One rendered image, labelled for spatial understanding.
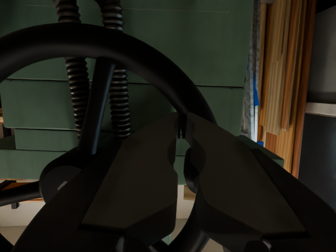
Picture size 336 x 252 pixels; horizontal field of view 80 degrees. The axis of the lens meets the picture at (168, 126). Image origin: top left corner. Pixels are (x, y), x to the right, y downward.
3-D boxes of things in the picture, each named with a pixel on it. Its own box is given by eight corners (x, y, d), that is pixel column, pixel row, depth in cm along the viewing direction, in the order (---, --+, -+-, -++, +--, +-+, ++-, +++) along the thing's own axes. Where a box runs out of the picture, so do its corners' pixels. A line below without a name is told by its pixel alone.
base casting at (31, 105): (248, 87, 36) (243, 137, 37) (200, 88, 92) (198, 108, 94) (-6, 78, 36) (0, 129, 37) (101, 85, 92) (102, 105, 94)
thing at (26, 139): (230, 136, 37) (228, 157, 38) (208, 119, 58) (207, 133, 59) (13, 128, 37) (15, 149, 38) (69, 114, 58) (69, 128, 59)
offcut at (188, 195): (203, 183, 40) (202, 201, 41) (202, 176, 43) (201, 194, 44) (184, 181, 41) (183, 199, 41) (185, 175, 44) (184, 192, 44)
